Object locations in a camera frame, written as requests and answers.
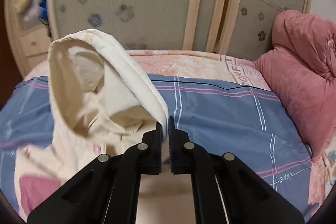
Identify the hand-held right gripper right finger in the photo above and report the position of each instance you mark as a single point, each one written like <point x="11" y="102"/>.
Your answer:
<point x="179" y="153"/>

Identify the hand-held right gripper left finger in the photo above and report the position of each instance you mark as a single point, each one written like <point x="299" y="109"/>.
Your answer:
<point x="153" y="153"/>

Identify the pink and white hooded jacket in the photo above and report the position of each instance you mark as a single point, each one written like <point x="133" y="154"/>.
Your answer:
<point x="78" y="113"/>

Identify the blue plaid blanket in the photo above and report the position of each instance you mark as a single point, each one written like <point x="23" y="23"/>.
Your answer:
<point x="223" y="119"/>

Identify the pink patterned bed sheet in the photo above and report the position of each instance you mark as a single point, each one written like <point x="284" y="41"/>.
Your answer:
<point x="197" y="66"/>

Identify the floral cream sheet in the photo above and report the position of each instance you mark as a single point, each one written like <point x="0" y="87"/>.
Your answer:
<point x="325" y="176"/>

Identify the rolled pink quilt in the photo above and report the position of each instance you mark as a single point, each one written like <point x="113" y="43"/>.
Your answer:
<point x="302" y="69"/>

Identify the cream wardrobe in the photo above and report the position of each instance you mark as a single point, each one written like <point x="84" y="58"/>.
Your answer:
<point x="215" y="3"/>

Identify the cream wardrobe drawer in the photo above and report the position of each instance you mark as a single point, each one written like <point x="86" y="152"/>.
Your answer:
<point x="34" y="41"/>

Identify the translucent storage box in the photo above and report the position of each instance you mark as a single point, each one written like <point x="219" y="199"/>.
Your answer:
<point x="32" y="16"/>

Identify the blue cloth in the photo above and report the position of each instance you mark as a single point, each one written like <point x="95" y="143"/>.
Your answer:
<point x="43" y="7"/>

